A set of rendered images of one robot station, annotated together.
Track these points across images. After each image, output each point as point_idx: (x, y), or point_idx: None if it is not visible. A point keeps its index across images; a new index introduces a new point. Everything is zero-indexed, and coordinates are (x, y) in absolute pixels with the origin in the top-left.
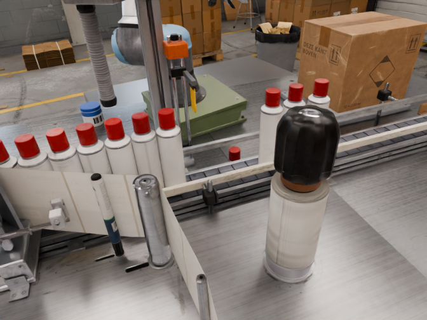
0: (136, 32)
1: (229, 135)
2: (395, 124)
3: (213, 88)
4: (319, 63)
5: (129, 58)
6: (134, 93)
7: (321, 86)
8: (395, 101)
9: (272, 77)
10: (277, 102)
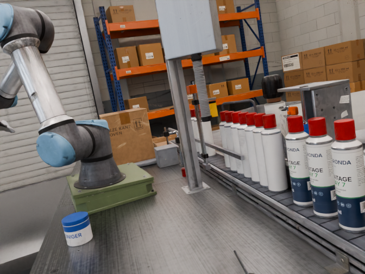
0: (76, 126)
1: (155, 180)
2: (177, 144)
3: None
4: (127, 135)
5: (79, 151)
6: (12, 236)
7: None
8: (177, 130)
9: (64, 181)
10: None
